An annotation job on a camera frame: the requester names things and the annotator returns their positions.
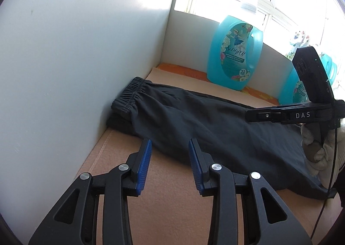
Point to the row of printed refill pouches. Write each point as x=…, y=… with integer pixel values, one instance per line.
x=296, y=41

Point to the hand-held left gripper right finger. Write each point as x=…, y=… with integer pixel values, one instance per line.
x=194, y=165

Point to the white wardrobe with wooden shelves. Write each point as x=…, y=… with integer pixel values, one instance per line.
x=80, y=45

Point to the black pants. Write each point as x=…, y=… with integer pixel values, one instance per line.
x=204, y=131

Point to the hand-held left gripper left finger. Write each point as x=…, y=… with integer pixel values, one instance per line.
x=145, y=165

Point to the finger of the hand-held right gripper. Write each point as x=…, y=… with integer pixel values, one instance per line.
x=264, y=116

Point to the person's right hand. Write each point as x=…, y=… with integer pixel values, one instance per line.
x=323, y=169

